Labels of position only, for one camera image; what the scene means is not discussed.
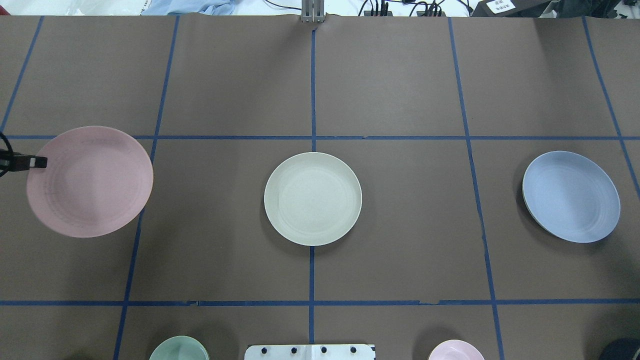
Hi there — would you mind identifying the pink plate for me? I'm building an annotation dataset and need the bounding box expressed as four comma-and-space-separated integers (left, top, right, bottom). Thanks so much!
26, 125, 154, 239

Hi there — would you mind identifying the blue plate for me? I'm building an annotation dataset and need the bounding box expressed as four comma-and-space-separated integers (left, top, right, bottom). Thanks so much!
521, 150, 622, 244

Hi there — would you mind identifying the clear plastic bag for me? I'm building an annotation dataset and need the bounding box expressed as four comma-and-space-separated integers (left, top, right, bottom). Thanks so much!
65, 0, 153, 16

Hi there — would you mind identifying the light blue shirt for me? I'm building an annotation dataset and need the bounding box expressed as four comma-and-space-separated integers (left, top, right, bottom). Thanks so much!
141, 0, 236, 16

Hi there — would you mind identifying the green bowl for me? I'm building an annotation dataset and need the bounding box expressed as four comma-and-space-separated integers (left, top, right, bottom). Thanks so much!
149, 335, 210, 360

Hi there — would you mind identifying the cream plate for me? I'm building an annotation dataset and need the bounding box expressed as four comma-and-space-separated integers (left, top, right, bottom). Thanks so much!
263, 152, 363, 247

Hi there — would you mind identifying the pink bowl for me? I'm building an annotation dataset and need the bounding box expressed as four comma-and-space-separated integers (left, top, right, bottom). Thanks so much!
427, 339, 485, 360

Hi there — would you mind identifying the black box with label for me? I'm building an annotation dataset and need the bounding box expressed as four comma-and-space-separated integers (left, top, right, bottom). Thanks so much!
470, 0, 561, 18

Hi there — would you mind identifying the dark blue pot with lid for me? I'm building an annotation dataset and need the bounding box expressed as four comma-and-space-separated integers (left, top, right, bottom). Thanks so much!
598, 338, 640, 360

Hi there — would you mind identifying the aluminium frame post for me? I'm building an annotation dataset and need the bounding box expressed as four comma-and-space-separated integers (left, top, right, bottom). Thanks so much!
301, 0, 326, 24

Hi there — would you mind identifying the white camera stand column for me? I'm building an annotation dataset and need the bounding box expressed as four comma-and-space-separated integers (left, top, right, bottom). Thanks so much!
244, 343, 377, 360

